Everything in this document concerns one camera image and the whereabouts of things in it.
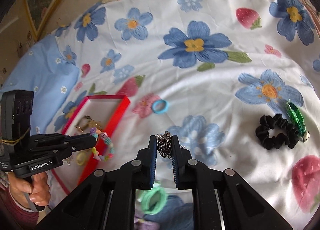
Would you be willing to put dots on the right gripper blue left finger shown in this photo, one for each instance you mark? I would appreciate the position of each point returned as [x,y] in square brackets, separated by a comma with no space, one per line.
[148,158]

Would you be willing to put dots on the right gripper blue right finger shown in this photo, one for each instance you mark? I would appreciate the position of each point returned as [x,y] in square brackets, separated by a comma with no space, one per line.
[180,157]

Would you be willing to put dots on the gold green face wristwatch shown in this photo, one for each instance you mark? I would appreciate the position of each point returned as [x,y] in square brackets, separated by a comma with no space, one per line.
[86,122]

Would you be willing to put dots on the person's left forearm sleeve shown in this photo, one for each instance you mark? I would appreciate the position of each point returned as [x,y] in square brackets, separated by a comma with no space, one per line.
[21,217]

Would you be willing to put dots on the person's left hand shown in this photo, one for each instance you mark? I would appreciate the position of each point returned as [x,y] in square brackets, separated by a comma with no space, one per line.
[38,190]

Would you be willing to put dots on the red shallow box tray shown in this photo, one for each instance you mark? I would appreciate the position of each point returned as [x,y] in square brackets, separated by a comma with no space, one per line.
[107,109]

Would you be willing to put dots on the light blue floral pillow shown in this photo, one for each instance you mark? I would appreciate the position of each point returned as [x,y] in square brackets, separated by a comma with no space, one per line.
[48,73]

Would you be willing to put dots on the black velvet scrunchie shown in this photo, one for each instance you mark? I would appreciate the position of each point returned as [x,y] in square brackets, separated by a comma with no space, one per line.
[275,132]

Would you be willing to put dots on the floral white bed sheet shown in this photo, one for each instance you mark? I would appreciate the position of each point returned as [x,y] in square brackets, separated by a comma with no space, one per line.
[207,71]

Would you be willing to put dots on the green caterpillar hair clip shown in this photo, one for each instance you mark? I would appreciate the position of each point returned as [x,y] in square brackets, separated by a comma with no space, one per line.
[298,121]

